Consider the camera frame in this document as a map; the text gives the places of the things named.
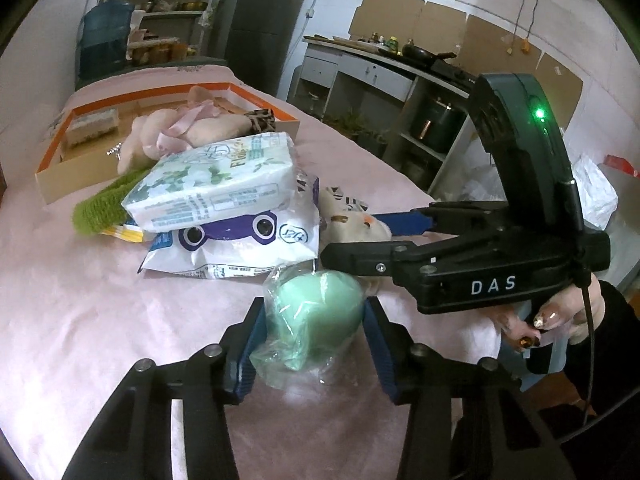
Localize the small white plush toy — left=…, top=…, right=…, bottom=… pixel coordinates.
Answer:
left=317, top=186, right=393, bottom=262

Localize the green metal storage shelf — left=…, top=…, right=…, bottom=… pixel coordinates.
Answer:
left=92, top=0, right=221, bottom=61

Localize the wooden cutting board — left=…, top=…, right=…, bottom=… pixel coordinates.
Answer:
left=302, top=35, right=381, bottom=54

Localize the white plastic bag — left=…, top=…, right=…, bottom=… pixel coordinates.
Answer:
left=570, top=152, right=621, bottom=234

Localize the green knitted ring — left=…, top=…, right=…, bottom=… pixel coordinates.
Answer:
left=72, top=167, right=153, bottom=239

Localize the cream teddy bear pink dress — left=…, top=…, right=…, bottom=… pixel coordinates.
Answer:
left=116, top=86, right=251, bottom=173

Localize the brown cardboard wall panel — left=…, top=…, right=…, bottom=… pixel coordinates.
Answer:
left=349, top=0, right=427, bottom=41
left=535, top=52, right=584, bottom=131
left=462, top=15, right=543, bottom=77
left=415, top=2, right=471, bottom=57

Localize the blue water jug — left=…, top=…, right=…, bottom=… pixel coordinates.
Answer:
left=75, top=1, right=136, bottom=81

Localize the person's right hand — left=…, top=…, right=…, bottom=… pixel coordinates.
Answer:
left=492, top=277, right=606, bottom=351

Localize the person's right forearm black sleeve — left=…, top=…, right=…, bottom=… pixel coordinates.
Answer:
left=567, top=280, right=640, bottom=416

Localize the leopard print cloth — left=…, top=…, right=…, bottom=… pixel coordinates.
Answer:
left=244, top=109, right=277, bottom=134

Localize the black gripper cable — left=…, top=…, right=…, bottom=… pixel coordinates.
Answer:
left=565, top=179, right=598, bottom=428

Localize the dark grey refrigerator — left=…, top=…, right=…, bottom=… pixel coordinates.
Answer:
left=212, top=0, right=301, bottom=96

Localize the pale green tissue pack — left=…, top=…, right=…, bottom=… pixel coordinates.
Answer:
left=62, top=109, right=121, bottom=150

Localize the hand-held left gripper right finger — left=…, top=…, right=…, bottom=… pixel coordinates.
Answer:
left=363, top=296, right=576, bottom=480

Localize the black gas stove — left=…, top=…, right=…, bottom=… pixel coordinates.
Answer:
left=430, top=57, right=478, bottom=90

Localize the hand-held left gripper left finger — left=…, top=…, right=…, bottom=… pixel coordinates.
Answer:
left=62, top=297, right=268, bottom=480

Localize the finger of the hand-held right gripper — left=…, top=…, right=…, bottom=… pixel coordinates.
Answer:
left=372, top=200, right=507, bottom=237
left=320, top=239, right=416, bottom=278

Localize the mint green sponge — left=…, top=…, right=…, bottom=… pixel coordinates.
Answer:
left=250, top=266, right=367, bottom=392

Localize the grey kitchen counter cabinet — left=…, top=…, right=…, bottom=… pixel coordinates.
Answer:
left=287, top=35, right=481, bottom=196

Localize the black wok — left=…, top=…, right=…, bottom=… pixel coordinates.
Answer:
left=402, top=42, right=457, bottom=64

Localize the orange edged cardboard box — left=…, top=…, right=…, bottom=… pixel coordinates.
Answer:
left=35, top=81, right=302, bottom=205

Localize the white purple snack bag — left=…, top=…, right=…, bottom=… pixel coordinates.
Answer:
left=137, top=172, right=321, bottom=281

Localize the yellow packet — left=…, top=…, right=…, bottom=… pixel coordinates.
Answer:
left=100, top=220, right=152, bottom=245

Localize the potted green plant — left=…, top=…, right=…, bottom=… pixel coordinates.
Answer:
left=325, top=112, right=389, bottom=157

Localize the dark green cooking pot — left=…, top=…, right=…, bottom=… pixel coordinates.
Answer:
left=410, top=95, right=468, bottom=154

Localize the white floral tissue pack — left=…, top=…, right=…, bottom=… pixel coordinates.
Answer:
left=121, top=131, right=297, bottom=233

